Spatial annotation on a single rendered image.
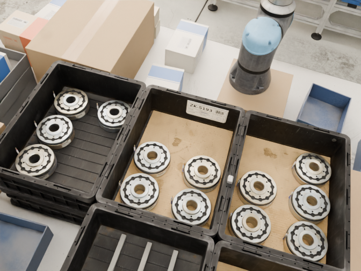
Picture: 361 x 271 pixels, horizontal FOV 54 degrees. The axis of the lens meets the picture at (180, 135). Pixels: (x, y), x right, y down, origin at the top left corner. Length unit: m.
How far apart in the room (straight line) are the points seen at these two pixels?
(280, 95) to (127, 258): 0.77
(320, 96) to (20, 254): 1.15
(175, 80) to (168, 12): 1.69
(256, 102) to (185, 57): 0.33
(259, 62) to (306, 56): 1.60
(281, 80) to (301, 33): 1.63
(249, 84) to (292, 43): 1.62
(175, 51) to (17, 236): 0.83
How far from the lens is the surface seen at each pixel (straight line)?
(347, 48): 3.01
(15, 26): 1.48
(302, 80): 1.54
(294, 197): 1.02
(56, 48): 1.27
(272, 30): 1.20
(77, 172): 1.04
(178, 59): 1.41
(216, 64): 1.50
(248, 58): 1.21
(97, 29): 1.32
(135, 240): 0.94
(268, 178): 1.02
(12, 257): 1.12
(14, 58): 1.41
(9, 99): 1.32
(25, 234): 1.13
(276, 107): 1.29
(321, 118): 1.43
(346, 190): 1.00
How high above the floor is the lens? 1.71
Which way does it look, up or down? 55 degrees down
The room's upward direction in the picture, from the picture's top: 7 degrees clockwise
